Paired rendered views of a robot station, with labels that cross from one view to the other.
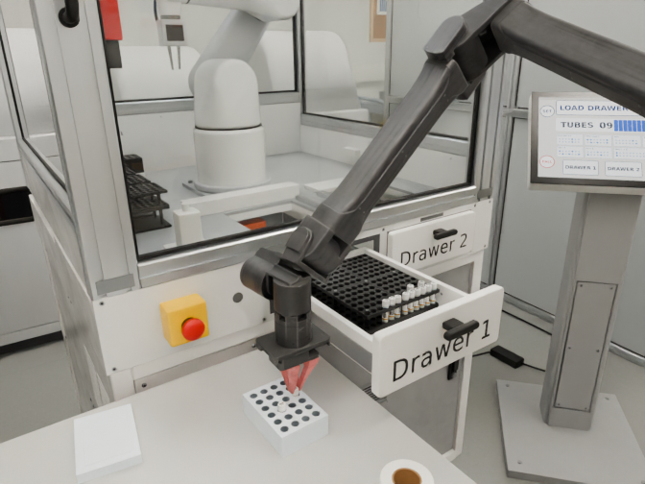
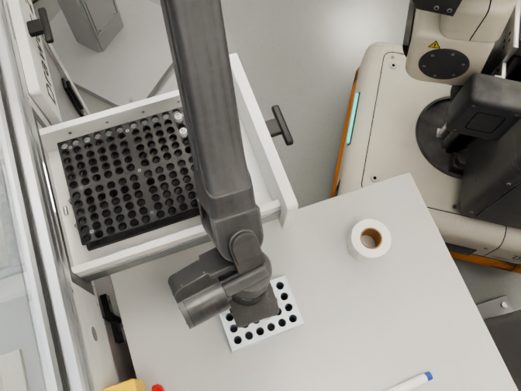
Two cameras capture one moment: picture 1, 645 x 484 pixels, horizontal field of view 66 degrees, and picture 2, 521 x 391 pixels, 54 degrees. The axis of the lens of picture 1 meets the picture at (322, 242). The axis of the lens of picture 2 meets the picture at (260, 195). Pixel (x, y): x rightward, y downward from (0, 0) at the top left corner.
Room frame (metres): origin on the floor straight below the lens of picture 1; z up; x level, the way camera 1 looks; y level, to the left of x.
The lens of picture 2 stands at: (0.64, 0.18, 1.63)
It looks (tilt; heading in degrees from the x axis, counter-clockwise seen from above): 69 degrees down; 280
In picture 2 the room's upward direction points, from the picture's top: 5 degrees clockwise
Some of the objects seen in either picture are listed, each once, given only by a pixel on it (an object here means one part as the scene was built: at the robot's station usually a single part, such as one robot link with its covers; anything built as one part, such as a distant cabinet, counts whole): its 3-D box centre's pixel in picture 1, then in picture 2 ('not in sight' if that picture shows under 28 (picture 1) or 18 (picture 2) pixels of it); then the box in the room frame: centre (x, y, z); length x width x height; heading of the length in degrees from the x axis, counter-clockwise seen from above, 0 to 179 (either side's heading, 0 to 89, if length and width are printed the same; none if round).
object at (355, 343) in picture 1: (362, 296); (138, 181); (0.89, -0.08, 0.86); 0.40 x 0.26 x 0.06; 34
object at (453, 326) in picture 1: (456, 326); (275, 127); (0.70, -0.21, 0.91); 0.07 x 0.04 x 0.01; 124
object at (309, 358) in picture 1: (290, 368); not in sight; (0.67, 0.05, 0.85); 0.07 x 0.07 x 0.09; 34
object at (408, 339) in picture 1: (441, 337); (259, 140); (0.72, -0.20, 0.87); 0.29 x 0.02 x 0.11; 124
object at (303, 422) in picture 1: (284, 413); (259, 313); (0.65, 0.06, 0.78); 0.12 x 0.08 x 0.04; 36
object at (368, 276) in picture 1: (365, 295); (143, 178); (0.89, -0.08, 0.87); 0.22 x 0.18 x 0.06; 34
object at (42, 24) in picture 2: (441, 232); (39, 26); (1.14, -0.29, 0.91); 0.07 x 0.04 x 0.01; 124
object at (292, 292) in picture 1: (290, 291); (244, 275); (0.68, 0.05, 0.98); 0.07 x 0.06 x 0.07; 43
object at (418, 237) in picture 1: (433, 242); (30, 43); (1.16, -0.28, 0.87); 0.29 x 0.02 x 0.11; 124
